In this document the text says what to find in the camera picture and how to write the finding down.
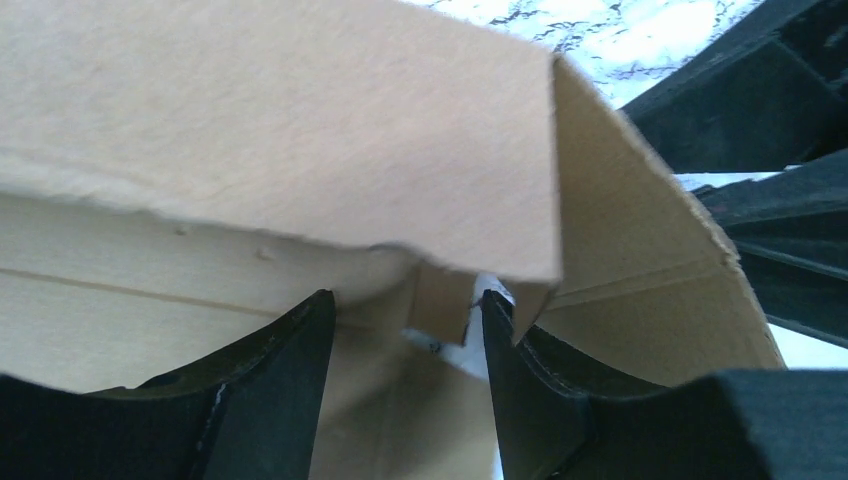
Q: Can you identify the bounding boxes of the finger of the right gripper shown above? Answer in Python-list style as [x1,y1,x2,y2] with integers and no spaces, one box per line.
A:
[694,150,847,347]
[623,0,847,173]

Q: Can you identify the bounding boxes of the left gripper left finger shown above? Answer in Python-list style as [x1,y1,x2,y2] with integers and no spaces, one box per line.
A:
[1,290,336,479]

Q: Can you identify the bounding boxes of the brown cardboard box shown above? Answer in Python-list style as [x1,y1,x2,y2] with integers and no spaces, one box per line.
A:
[1,1,785,479]

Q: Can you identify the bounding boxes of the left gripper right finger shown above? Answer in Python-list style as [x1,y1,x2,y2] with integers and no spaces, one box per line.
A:
[481,290,847,479]

